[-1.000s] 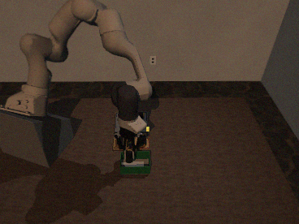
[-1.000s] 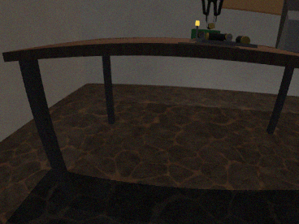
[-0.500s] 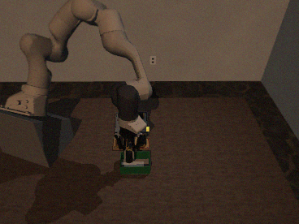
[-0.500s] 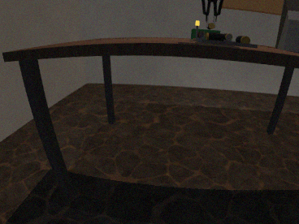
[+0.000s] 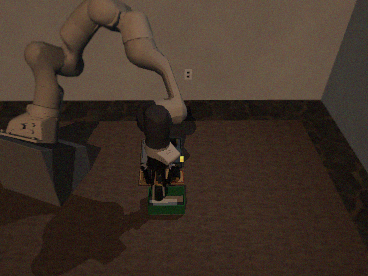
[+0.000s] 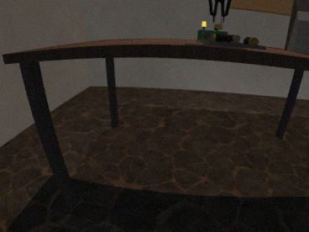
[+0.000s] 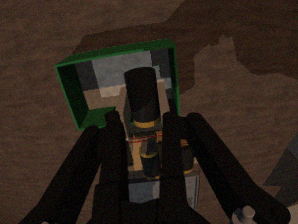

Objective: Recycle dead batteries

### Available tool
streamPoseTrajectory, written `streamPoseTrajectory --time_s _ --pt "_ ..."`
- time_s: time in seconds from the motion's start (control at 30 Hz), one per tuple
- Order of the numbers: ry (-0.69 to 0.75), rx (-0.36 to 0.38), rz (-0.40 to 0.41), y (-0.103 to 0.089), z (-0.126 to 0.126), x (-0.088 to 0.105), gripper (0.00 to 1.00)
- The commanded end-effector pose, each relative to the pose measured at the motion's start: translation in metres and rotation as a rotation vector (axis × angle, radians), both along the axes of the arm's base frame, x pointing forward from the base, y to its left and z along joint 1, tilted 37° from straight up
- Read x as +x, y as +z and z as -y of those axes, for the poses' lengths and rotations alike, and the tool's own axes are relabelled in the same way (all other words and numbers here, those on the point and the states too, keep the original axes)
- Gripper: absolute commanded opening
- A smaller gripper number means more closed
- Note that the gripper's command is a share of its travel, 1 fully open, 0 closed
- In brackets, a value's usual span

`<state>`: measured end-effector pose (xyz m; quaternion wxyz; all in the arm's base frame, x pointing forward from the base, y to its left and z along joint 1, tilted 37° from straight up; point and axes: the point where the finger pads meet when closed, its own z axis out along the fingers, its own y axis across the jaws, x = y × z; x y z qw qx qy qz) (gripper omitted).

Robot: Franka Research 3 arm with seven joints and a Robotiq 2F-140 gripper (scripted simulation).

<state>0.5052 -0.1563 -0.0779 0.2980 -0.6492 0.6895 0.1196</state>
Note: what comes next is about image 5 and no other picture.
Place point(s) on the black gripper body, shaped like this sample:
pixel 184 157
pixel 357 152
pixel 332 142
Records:
pixel 154 162

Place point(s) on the green open box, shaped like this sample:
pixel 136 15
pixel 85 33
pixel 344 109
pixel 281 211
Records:
pixel 173 202

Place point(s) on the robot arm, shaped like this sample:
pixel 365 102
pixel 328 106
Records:
pixel 47 61

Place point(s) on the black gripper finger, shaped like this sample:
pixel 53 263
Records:
pixel 168 180
pixel 146 175

